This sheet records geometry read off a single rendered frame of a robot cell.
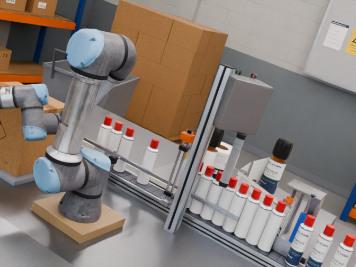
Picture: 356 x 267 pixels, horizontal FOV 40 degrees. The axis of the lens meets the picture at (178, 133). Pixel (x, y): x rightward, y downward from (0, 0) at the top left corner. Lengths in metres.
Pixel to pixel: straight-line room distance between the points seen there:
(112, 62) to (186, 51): 3.86
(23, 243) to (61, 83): 2.73
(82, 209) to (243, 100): 0.67
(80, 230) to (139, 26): 4.12
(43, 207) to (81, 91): 0.47
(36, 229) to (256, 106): 0.86
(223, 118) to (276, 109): 4.73
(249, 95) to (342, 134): 4.54
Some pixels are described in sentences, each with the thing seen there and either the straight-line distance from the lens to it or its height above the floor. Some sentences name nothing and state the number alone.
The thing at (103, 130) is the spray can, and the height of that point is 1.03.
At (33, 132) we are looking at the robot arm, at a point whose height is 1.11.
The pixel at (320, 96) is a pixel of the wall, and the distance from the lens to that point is 6.28.
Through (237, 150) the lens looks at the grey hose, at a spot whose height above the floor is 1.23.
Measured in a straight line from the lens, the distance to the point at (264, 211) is 1.89.
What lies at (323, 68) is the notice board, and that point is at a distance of 6.15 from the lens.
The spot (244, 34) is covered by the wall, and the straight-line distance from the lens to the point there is 6.63.
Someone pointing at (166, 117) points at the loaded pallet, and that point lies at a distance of 5.44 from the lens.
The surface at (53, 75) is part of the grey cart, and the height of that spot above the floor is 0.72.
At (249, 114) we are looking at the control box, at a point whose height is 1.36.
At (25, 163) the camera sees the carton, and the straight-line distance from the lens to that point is 1.97.
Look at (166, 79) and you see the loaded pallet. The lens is 5.41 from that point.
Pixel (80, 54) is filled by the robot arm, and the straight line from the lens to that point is 1.45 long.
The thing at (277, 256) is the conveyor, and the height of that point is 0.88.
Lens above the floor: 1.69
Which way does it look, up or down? 15 degrees down
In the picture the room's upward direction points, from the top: 19 degrees clockwise
